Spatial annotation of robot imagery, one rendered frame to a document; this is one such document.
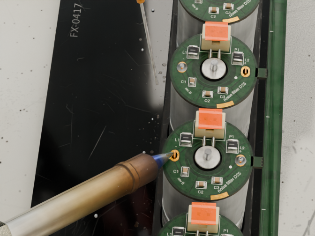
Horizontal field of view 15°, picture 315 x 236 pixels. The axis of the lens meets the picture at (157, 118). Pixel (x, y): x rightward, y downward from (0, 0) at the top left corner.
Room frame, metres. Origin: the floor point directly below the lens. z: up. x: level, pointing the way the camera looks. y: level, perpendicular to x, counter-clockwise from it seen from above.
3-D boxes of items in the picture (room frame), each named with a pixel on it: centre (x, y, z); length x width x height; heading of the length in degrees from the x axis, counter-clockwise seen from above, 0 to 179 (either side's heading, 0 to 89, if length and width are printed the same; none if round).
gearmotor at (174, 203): (0.14, -0.01, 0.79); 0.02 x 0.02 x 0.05
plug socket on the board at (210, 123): (0.15, -0.01, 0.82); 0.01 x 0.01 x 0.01; 85
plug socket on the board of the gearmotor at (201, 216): (0.12, -0.01, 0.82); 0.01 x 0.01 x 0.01; 85
